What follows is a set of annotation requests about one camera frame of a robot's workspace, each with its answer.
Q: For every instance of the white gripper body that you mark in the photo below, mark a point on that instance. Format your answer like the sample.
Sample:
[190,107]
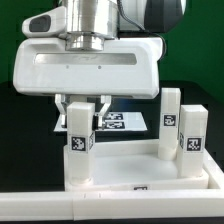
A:
[124,68]

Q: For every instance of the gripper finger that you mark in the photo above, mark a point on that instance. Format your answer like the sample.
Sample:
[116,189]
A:
[62,101]
[99,119]

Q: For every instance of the white desk top tray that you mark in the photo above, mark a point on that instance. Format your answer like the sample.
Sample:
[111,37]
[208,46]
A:
[132,165]

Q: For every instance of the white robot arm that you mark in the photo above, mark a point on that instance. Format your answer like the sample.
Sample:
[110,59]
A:
[100,48]

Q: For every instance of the white marker sheet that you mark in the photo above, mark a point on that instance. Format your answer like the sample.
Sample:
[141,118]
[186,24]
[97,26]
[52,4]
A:
[125,121]

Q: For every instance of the white L-shaped fence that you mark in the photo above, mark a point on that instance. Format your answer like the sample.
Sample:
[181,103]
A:
[137,204]

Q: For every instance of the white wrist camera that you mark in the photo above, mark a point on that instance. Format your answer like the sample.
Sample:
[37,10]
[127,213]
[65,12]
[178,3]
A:
[48,24]

